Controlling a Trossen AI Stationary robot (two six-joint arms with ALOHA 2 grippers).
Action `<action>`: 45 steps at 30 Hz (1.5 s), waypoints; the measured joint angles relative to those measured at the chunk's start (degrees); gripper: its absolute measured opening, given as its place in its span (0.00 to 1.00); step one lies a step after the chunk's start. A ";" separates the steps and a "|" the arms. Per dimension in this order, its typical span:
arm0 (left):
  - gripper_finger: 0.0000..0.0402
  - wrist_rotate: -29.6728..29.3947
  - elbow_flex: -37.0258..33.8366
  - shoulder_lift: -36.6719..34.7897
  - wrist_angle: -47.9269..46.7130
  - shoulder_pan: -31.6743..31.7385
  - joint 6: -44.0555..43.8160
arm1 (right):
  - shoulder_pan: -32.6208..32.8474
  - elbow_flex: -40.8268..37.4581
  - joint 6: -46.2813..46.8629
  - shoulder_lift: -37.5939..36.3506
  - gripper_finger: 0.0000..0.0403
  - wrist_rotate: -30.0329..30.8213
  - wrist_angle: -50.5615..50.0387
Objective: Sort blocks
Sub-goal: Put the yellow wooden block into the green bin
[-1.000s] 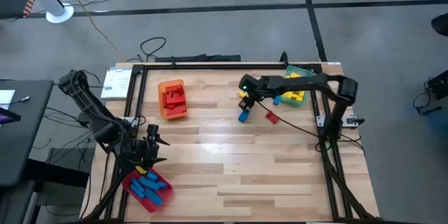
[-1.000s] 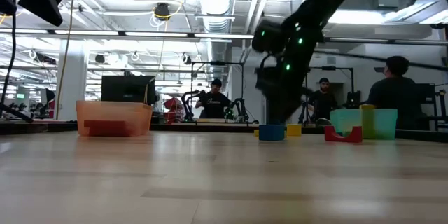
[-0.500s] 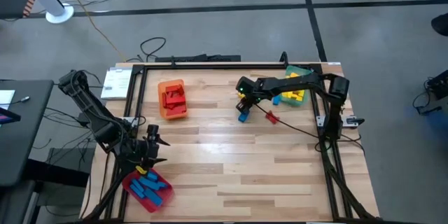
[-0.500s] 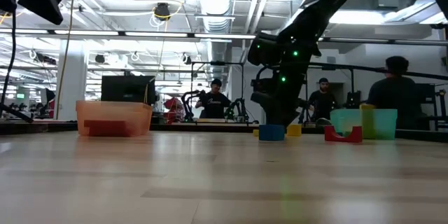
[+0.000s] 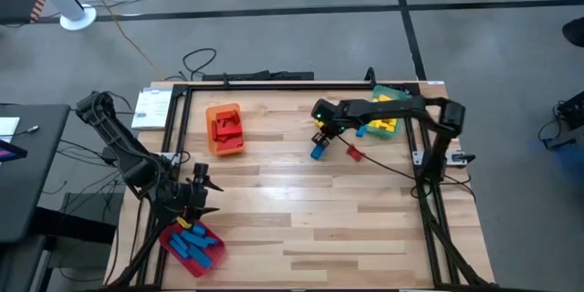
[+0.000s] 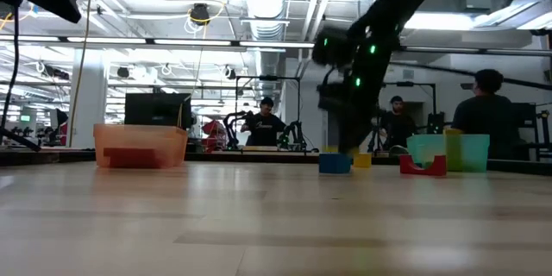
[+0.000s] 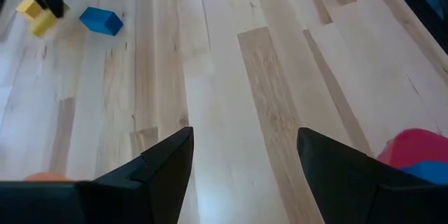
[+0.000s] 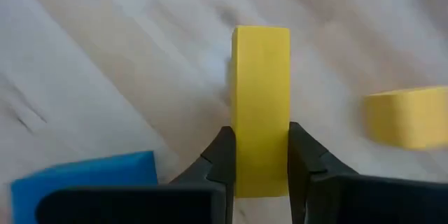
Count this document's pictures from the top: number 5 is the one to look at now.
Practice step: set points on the blue wooden block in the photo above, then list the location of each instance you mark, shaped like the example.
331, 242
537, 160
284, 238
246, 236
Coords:
199, 230
177, 250
212, 241
319, 152
180, 240
196, 239
201, 257
360, 132

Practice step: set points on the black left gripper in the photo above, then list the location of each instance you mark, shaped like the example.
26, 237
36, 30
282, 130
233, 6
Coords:
187, 201

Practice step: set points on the red translucent plastic bin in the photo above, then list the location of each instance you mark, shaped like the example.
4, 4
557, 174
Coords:
191, 270

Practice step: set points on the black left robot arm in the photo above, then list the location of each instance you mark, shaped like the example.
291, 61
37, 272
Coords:
123, 146

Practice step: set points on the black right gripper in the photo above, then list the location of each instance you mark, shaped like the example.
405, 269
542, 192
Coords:
333, 116

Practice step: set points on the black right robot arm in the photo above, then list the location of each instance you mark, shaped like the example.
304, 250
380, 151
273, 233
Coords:
392, 106

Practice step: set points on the teal translucent plastic bin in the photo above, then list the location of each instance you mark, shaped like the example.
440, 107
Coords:
403, 96

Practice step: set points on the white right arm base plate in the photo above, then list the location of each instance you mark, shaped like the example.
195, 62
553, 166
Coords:
454, 158

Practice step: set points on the yellow wooden block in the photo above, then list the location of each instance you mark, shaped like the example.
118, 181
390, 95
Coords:
391, 123
382, 98
184, 222
382, 127
373, 123
318, 123

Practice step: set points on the dark tablet screen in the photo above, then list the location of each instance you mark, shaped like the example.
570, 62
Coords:
11, 151

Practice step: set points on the black desk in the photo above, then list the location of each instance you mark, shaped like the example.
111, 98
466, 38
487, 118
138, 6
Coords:
32, 182

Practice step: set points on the white paper box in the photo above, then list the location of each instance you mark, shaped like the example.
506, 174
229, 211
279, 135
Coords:
152, 109

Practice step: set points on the orange translucent plastic bin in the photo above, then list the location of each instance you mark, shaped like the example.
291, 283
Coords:
210, 146

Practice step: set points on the red wooden block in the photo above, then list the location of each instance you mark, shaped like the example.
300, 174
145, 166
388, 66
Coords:
229, 145
214, 131
235, 117
222, 115
226, 129

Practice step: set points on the white sheet on desk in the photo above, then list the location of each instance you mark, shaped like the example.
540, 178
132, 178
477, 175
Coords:
9, 128

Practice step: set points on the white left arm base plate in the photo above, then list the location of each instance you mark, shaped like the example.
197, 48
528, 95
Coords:
171, 157

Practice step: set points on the person's black shoe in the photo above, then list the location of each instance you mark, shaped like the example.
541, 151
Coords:
576, 32

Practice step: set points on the black power strip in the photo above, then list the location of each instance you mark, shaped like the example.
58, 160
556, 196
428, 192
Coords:
255, 76

